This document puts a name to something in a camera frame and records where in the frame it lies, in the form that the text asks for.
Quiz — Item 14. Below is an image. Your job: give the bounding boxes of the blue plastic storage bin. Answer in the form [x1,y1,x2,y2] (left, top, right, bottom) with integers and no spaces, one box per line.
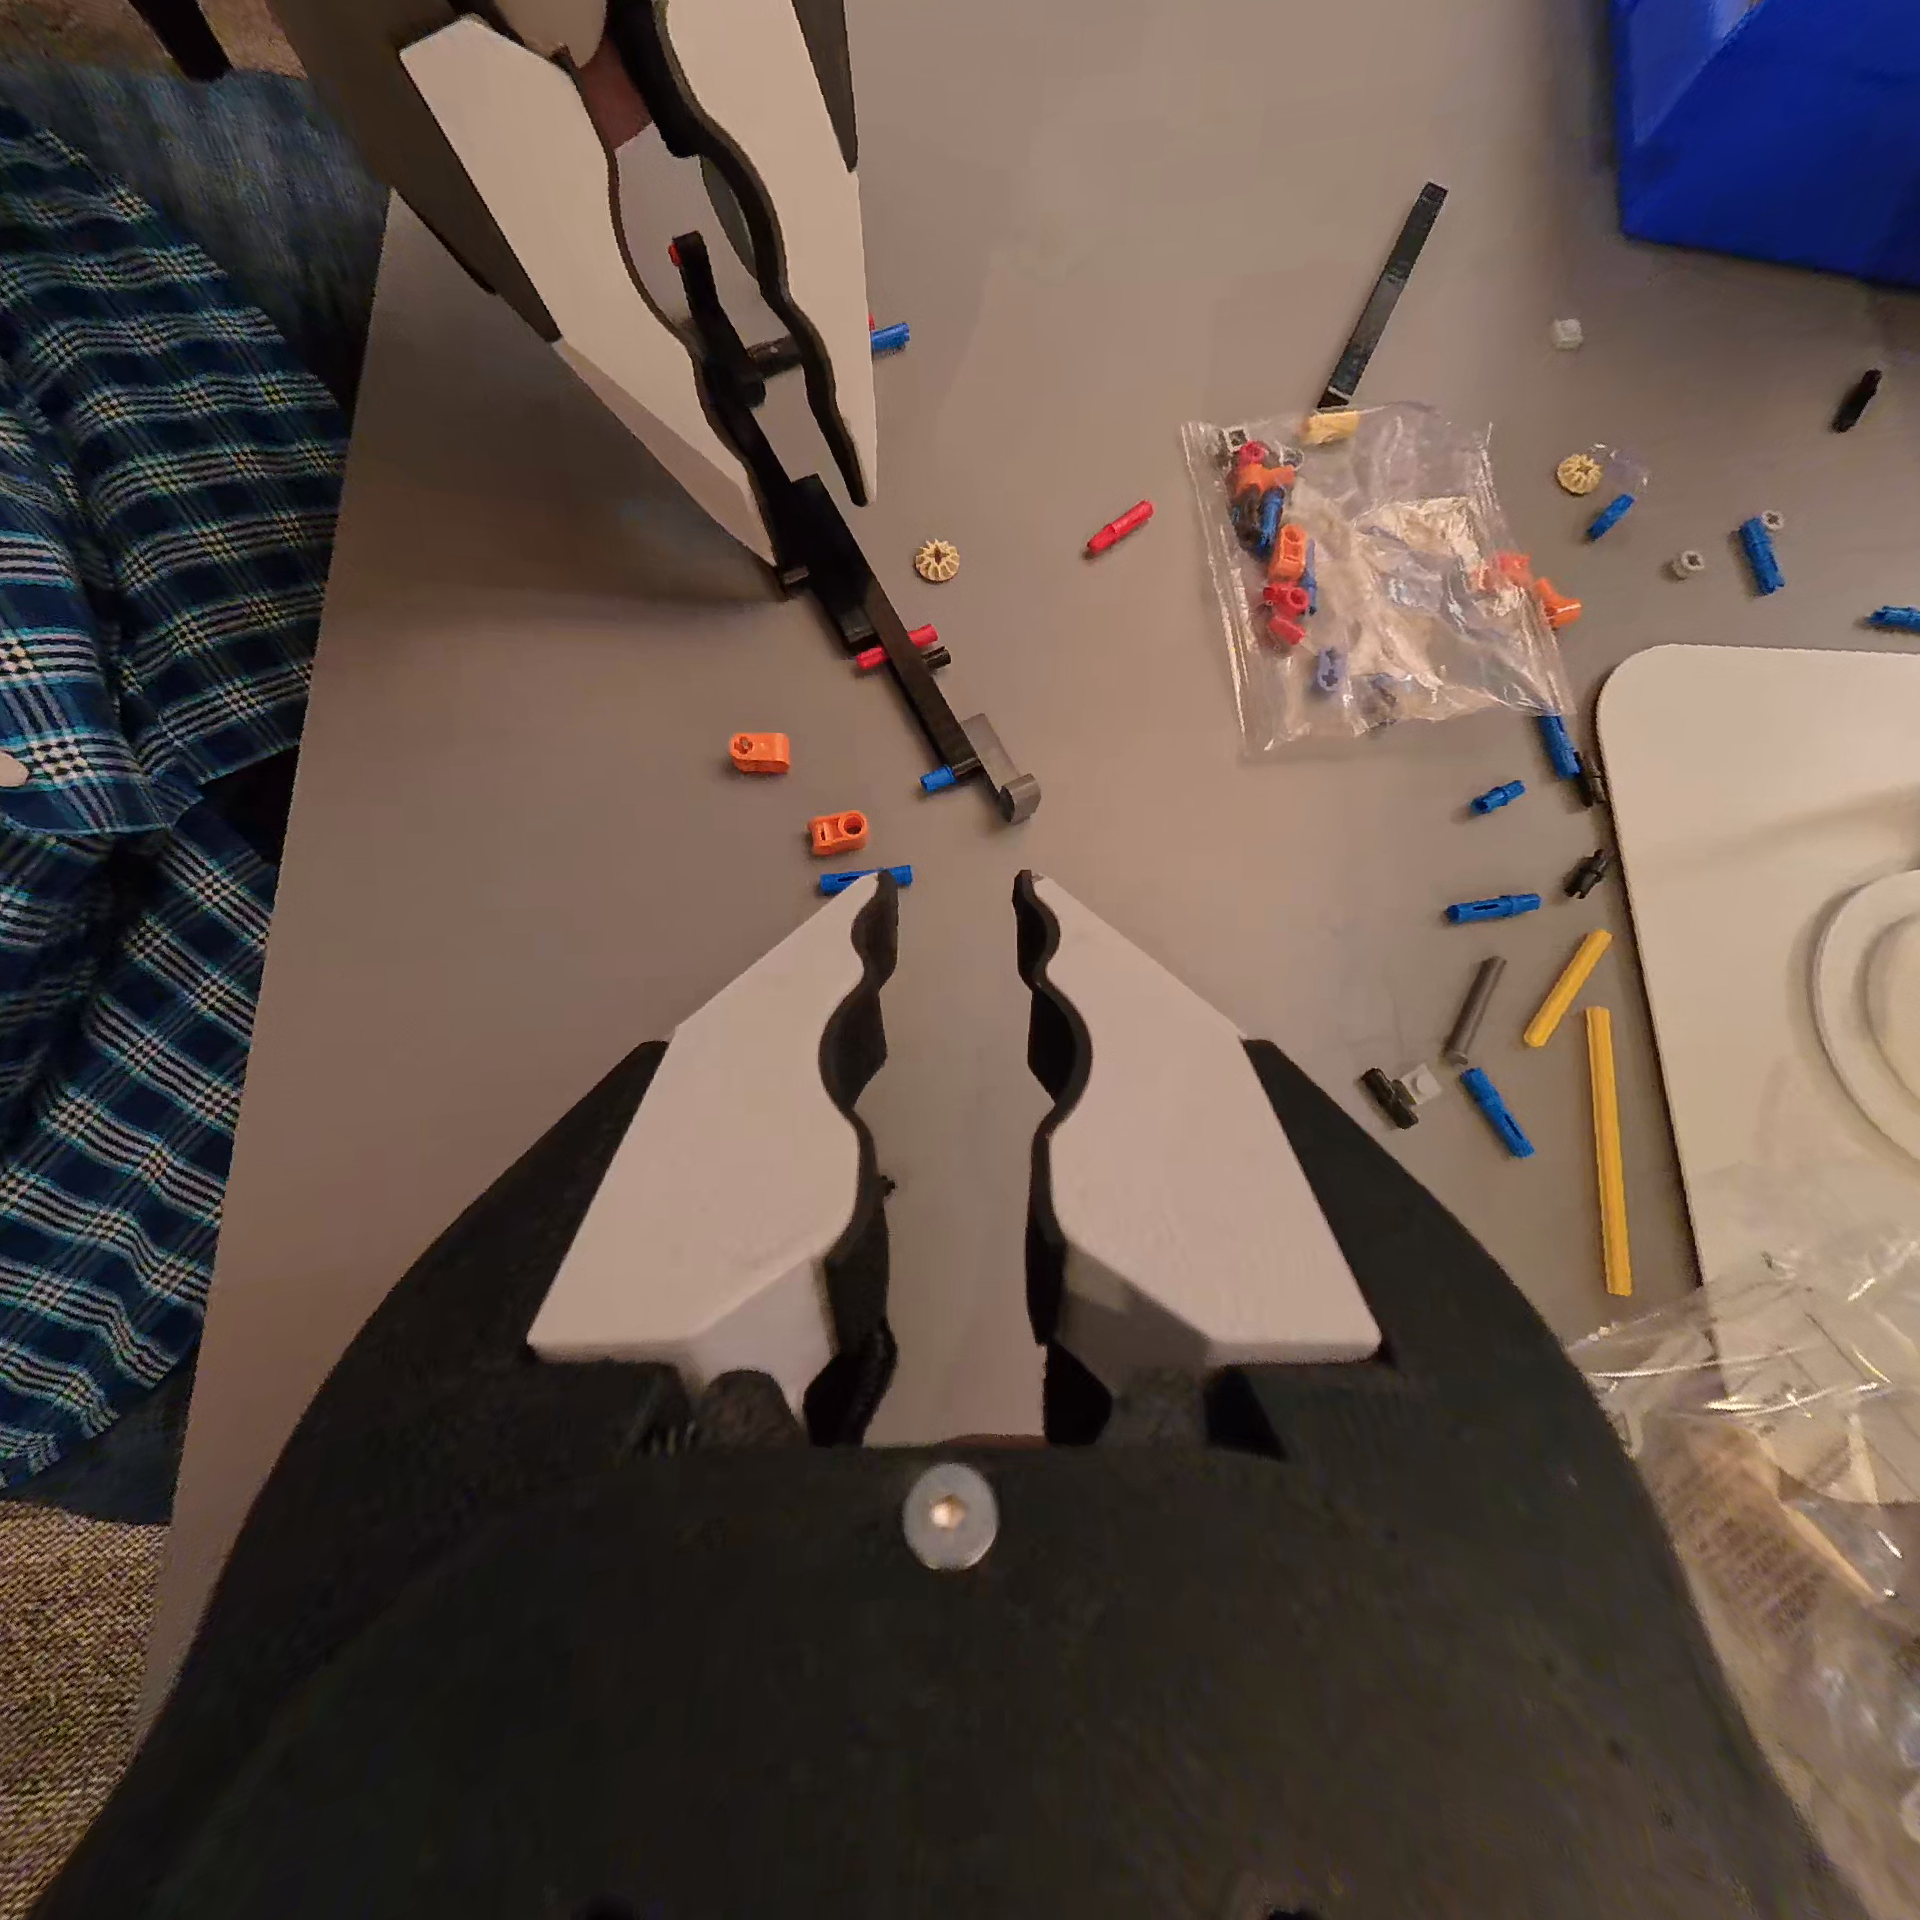
[1612,0,1920,287]

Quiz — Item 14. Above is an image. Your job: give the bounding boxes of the black lego technic assembly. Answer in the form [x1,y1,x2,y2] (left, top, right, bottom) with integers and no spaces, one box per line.
[668,230,1039,827]

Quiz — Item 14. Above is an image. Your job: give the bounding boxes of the person's torso plaid shirt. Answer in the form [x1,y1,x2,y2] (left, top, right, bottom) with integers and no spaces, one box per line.
[0,66,389,1502]

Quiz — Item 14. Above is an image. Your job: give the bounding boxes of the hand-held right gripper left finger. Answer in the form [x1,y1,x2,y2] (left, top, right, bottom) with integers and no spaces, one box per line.
[526,870,903,1448]

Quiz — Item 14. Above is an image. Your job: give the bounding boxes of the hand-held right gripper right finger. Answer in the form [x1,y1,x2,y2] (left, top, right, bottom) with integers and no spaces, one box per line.
[1012,866,1385,1448]

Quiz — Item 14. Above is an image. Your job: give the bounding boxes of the long black lego beam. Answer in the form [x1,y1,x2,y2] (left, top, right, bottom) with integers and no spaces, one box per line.
[1317,182,1449,413]

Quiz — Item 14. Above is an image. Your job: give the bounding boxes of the dark grey lego L-beam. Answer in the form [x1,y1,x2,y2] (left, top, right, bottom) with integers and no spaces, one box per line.
[964,713,1039,827]

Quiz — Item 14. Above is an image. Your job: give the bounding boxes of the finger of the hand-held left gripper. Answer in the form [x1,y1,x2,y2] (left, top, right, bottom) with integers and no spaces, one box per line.
[608,0,884,512]
[399,11,783,568]

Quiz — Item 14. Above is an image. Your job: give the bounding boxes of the clear bag small lego parts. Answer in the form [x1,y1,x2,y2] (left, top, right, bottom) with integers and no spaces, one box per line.
[1181,402,1576,753]

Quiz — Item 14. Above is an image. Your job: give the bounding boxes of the long yellow lego axle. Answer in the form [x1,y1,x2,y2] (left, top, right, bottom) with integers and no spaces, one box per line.
[1583,1006,1633,1298]

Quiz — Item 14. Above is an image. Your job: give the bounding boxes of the large empty clear plastic bag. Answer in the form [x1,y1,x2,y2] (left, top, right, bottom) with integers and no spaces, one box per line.
[1567,1170,1920,1920]

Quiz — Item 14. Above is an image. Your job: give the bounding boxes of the person's left hand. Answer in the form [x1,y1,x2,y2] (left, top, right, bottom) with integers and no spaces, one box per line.
[588,40,657,147]

